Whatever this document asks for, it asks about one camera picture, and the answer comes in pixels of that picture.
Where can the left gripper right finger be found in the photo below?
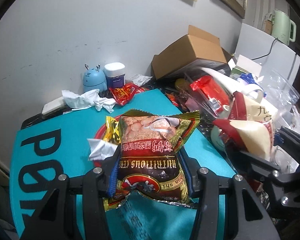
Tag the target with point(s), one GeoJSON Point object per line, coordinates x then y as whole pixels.
{"type": "Point", "coordinates": [245, 216]}

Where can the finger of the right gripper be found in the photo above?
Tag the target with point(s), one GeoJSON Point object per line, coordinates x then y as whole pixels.
{"type": "Point", "coordinates": [251, 165]}
{"type": "Point", "coordinates": [288, 140]}

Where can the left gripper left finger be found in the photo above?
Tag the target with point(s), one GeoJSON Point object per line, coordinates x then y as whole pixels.
{"type": "Point", "coordinates": [55, 215]}

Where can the white red snack bag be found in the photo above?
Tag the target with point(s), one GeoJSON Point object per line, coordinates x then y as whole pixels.
{"type": "Point", "coordinates": [250, 125]}

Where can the white torn wrapper packet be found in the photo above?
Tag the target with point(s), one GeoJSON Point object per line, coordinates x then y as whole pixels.
{"type": "Point", "coordinates": [100, 149]}

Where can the yellow black snack packet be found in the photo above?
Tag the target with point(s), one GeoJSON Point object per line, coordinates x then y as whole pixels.
{"type": "Point", "coordinates": [111, 129]}

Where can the gold cereal snack bag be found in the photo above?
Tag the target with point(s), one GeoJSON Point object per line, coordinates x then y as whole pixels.
{"type": "Point", "coordinates": [150, 162]}

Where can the clear plastic bags pile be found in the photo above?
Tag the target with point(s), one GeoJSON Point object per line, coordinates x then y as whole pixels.
{"type": "Point", "coordinates": [282, 96]}

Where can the white cartoon dog bottle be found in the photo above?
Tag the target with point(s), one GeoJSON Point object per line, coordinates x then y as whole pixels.
{"type": "Point", "coordinates": [216, 139]}

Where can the red plastic basket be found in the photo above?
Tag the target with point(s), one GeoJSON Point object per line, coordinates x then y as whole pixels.
{"type": "Point", "coordinates": [99, 135]}

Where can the white refrigerator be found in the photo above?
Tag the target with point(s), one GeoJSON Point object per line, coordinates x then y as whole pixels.
{"type": "Point", "coordinates": [268, 52]}

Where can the red gift packet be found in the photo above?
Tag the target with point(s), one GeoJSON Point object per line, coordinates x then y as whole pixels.
{"type": "Point", "coordinates": [212, 93]}

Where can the crumpled white tissue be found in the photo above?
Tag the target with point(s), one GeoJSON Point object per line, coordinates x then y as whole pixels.
{"type": "Point", "coordinates": [87, 100]}

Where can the green electric kettle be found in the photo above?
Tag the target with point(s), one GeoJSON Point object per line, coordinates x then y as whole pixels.
{"type": "Point", "coordinates": [284, 29]}

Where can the brown cardboard box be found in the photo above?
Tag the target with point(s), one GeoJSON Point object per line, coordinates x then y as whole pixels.
{"type": "Point", "coordinates": [196, 48]}

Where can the red snack packet by jar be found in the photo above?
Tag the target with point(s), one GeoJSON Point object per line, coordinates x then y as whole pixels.
{"type": "Point", "coordinates": [124, 94]}

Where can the blue deer humidifier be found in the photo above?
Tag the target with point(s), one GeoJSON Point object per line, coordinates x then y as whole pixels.
{"type": "Point", "coordinates": [94, 78]}

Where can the crumpled wrapper behind jar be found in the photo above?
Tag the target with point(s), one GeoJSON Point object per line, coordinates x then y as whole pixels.
{"type": "Point", "coordinates": [140, 80]}

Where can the white lid purple jar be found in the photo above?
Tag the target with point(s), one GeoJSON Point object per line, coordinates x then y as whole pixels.
{"type": "Point", "coordinates": [115, 74]}

